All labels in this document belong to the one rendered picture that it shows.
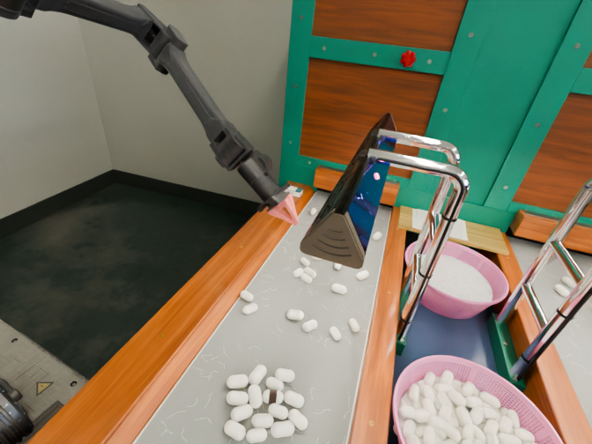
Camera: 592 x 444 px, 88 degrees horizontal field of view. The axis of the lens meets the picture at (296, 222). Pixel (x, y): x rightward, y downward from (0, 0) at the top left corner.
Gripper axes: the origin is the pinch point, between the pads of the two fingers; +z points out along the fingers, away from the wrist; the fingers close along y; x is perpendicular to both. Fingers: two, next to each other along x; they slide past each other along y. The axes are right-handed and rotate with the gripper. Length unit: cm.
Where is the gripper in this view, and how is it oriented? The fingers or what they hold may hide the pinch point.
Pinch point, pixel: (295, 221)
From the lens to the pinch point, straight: 80.2
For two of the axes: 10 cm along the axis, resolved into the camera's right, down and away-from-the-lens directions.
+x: -6.8, 4.8, 5.5
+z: 6.4, 7.5, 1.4
